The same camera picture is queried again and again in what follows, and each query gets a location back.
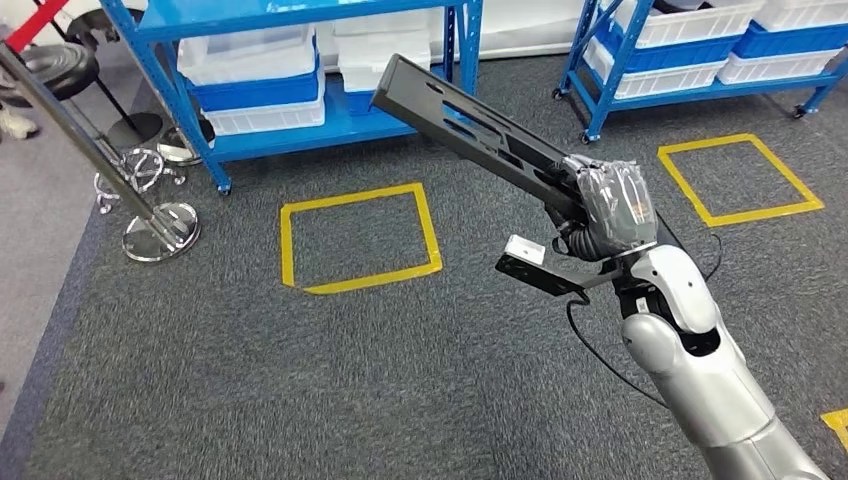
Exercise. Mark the black plastic frame part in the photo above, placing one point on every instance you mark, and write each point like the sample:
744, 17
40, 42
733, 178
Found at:
424, 99

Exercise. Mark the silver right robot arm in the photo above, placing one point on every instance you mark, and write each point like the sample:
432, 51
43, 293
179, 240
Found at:
702, 371

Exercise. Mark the blue wheeled shelf rack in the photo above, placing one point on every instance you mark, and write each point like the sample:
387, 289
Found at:
614, 73

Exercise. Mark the blue metal shelf rack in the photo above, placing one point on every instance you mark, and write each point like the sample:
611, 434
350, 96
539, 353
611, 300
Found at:
265, 20

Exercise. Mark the yellow floor tape square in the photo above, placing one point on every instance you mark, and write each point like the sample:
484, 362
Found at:
762, 213
287, 245

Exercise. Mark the black stool chrome base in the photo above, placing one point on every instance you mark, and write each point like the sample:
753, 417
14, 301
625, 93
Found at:
66, 66

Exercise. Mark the person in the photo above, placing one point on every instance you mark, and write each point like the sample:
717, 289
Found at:
20, 124

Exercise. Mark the red barrier belt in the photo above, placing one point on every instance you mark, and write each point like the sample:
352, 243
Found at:
40, 23

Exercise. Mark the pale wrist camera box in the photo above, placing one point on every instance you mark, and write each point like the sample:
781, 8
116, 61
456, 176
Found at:
524, 250

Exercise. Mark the black camera bracket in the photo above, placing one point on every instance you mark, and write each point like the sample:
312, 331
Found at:
550, 279

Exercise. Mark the chrome stanchion post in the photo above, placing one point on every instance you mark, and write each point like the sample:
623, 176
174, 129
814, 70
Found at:
162, 232

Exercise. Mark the black-topped stanchion post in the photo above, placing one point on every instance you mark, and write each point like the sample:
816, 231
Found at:
175, 149

